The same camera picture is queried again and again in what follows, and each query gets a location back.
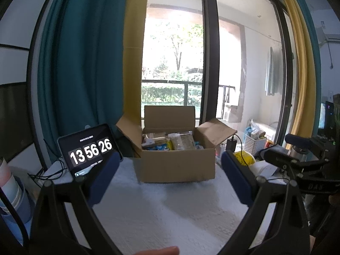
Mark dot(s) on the brown cardboard box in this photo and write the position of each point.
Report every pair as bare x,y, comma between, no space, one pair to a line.
175,167

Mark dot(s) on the white textured table cover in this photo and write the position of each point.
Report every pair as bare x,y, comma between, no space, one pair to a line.
164,212

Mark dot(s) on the white plastic basket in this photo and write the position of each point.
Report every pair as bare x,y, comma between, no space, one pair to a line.
252,144

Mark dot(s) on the white indoor air conditioner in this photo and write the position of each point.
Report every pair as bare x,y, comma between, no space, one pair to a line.
333,37

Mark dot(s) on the blue cloth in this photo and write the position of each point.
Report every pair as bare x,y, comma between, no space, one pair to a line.
248,132

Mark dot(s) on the colourful printed packet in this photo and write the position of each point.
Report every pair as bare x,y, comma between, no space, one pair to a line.
261,134

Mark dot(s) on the black window frame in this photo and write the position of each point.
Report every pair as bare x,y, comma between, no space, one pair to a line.
209,58

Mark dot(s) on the steel flask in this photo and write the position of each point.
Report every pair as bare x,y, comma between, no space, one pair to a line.
294,152

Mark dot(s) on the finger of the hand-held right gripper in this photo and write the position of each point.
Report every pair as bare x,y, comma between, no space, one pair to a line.
298,140
275,155

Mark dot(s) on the computer monitor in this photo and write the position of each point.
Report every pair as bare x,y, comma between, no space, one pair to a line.
322,117

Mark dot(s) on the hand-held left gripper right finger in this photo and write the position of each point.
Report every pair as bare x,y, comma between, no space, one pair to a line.
236,178

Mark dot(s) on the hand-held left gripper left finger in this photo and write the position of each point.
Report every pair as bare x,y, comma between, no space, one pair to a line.
105,175

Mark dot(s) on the white paper roll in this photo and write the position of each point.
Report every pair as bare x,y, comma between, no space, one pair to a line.
261,168

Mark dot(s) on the teal curtain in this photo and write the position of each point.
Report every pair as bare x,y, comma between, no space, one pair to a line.
87,58
314,39

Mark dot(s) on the beige snack packet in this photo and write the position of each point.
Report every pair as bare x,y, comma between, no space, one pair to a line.
175,142
188,141

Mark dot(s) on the person's left hand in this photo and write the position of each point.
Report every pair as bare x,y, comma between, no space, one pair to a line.
159,251

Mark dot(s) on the yellow round object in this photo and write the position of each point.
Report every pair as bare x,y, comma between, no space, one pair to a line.
245,158

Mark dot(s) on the light blue snack packet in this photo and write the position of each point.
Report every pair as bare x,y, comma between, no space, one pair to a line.
159,147

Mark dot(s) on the black balcony railing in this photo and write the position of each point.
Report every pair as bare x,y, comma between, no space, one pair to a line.
186,93

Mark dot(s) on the brown snack packet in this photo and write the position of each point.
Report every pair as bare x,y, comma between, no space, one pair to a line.
155,136

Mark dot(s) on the black tablet with clock display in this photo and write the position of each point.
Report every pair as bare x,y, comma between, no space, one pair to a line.
90,148

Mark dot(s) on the rolled posters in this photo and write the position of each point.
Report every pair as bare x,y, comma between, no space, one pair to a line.
13,191

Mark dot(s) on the yellow curtain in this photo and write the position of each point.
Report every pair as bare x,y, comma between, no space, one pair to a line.
305,58
134,45

